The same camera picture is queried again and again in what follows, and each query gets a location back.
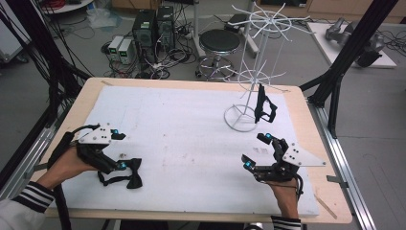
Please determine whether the person's left hand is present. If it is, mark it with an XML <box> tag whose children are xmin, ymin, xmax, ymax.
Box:
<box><xmin>36</xmin><ymin>147</ymin><xmax>98</xmax><ymax>190</ymax></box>

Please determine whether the large black computer tower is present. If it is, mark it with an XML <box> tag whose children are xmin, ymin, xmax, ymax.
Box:
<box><xmin>131</xmin><ymin>9</ymin><xmax>158</xmax><ymax>64</ymax></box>

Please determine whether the left hand-held gripper black cable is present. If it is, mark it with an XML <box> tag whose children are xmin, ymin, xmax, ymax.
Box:
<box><xmin>47</xmin><ymin>124</ymin><xmax>102</xmax><ymax>230</ymax></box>

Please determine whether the wooden table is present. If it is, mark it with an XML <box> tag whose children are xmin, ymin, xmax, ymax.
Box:
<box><xmin>12</xmin><ymin>77</ymin><xmax>353</xmax><ymax>225</ymax></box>

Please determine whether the black metal frame post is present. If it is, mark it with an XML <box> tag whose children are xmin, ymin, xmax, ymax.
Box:
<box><xmin>300</xmin><ymin>0</ymin><xmax>400</xmax><ymax>139</ymax></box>

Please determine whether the black flat box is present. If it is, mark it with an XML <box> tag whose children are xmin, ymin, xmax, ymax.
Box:
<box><xmin>224</xmin><ymin>13</ymin><xmax>247</xmax><ymax>33</ymax></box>

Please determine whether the black bow tie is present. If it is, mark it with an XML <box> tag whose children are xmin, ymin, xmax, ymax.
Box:
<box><xmin>97</xmin><ymin>157</ymin><xmax>144</xmax><ymax>190</ymax></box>
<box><xmin>254</xmin><ymin>83</ymin><xmax>279</xmax><ymax>125</ymax></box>

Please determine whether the grey equipment case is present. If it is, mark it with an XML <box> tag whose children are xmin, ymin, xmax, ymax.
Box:
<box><xmin>0</xmin><ymin>18</ymin><xmax>32</xmax><ymax>64</ymax></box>

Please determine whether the grey metal bracket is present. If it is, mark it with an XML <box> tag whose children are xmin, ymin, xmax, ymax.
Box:
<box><xmin>326</xmin><ymin>174</ymin><xmax>350</xmax><ymax>190</ymax></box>
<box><xmin>32</xmin><ymin>162</ymin><xmax>50</xmax><ymax>173</ymax></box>

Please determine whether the right hand-held gripper black cable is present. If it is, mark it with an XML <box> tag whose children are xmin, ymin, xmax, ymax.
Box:
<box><xmin>294</xmin><ymin>172</ymin><xmax>305</xmax><ymax>200</ymax></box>

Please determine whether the person's right hand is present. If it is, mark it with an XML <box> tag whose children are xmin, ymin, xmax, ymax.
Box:
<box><xmin>266</xmin><ymin>178</ymin><xmax>301</xmax><ymax>220</ymax></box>

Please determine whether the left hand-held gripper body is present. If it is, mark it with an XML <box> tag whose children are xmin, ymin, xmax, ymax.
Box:
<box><xmin>76</xmin><ymin>123</ymin><xmax>119</xmax><ymax>175</ymax></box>

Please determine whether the hand-held gripper black cable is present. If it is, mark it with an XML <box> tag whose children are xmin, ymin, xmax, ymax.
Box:
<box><xmin>47</xmin><ymin>124</ymin><xmax>102</xmax><ymax>230</ymax></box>
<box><xmin>294</xmin><ymin>172</ymin><xmax>305</xmax><ymax>200</ymax></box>

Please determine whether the slim black computer tower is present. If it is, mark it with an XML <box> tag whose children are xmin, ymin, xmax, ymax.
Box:
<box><xmin>156</xmin><ymin>5</ymin><xmax>176</xmax><ymax>52</ymax></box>

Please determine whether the thin wooden strip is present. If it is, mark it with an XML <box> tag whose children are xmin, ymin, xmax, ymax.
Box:
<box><xmin>313</xmin><ymin>194</ymin><xmax>338</xmax><ymax>220</ymax></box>

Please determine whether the tangle of floor cables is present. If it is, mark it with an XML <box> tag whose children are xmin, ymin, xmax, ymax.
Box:
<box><xmin>100</xmin><ymin>28</ymin><xmax>199</xmax><ymax>81</ymax></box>

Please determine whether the aluminium rail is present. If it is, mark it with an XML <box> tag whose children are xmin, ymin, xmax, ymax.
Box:
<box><xmin>0</xmin><ymin>123</ymin><xmax>62</xmax><ymax>200</ymax></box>
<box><xmin>307</xmin><ymin>102</ymin><xmax>378</xmax><ymax>230</ymax></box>

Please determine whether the white wire display rack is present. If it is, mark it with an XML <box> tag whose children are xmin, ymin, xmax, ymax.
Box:
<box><xmin>223</xmin><ymin>0</ymin><xmax>311</xmax><ymax>133</ymax></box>

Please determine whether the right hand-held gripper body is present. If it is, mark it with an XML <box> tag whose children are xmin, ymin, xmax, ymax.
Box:
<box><xmin>252</xmin><ymin>137</ymin><xmax>327</xmax><ymax>184</ymax></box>

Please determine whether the black frame with cable bundle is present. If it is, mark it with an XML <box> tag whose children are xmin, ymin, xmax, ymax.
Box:
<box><xmin>0</xmin><ymin>0</ymin><xmax>94</xmax><ymax>190</ymax></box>

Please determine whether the black round stool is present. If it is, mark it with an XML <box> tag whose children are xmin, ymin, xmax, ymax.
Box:
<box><xmin>194</xmin><ymin>29</ymin><xmax>242</xmax><ymax>81</ymax></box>

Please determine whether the clear plastic bag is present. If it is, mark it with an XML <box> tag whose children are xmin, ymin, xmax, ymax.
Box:
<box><xmin>85</xmin><ymin>7</ymin><xmax>123</xmax><ymax>31</ymax></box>

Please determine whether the white foam mat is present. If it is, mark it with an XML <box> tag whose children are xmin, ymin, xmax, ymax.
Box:
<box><xmin>47</xmin><ymin>85</ymin><xmax>321</xmax><ymax>218</ymax></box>

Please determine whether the round white table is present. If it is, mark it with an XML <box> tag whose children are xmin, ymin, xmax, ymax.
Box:
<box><xmin>40</xmin><ymin>0</ymin><xmax>96</xmax><ymax>15</ymax></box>

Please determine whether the white bench power supply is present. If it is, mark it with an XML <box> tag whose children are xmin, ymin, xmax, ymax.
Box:
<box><xmin>107</xmin><ymin>34</ymin><xmax>124</xmax><ymax>57</ymax></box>
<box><xmin>118</xmin><ymin>37</ymin><xmax>136</xmax><ymax>65</ymax></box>

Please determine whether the white floor board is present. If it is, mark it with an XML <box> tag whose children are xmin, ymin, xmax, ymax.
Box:
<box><xmin>306</xmin><ymin>21</ymin><xmax>397</xmax><ymax>70</ymax></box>

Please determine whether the grey robot device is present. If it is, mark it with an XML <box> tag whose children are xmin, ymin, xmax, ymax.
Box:
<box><xmin>325</xmin><ymin>17</ymin><xmax>387</xmax><ymax>68</ymax></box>

